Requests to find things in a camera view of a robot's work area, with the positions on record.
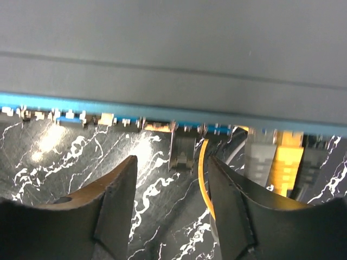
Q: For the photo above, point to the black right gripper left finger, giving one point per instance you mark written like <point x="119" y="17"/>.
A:
<point x="93" y="222"/>

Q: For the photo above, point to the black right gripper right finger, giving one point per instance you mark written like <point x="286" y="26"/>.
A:
<point x="255" y="223"/>

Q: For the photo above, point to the dark grey network switch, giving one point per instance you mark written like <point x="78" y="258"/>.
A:
<point x="264" y="64"/>

